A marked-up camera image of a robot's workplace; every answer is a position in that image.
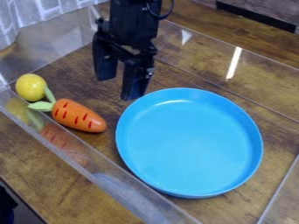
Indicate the clear acrylic back barrier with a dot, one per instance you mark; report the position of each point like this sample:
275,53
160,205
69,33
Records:
189,56

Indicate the yellow toy lemon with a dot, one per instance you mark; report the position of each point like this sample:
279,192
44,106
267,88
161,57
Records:
29,87

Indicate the clear acrylic front barrier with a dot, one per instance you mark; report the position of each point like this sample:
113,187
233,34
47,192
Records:
144,202

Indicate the clear acrylic barrier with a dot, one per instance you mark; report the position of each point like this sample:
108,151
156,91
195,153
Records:
189,56
144,202

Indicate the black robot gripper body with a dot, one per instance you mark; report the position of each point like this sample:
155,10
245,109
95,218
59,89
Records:
131,27

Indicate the blue round plastic tray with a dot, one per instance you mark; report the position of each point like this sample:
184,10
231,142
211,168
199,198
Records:
189,142

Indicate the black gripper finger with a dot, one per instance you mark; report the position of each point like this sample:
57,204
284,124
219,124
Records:
104,60
139,70

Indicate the orange toy carrot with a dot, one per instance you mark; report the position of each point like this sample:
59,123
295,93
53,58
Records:
71,113

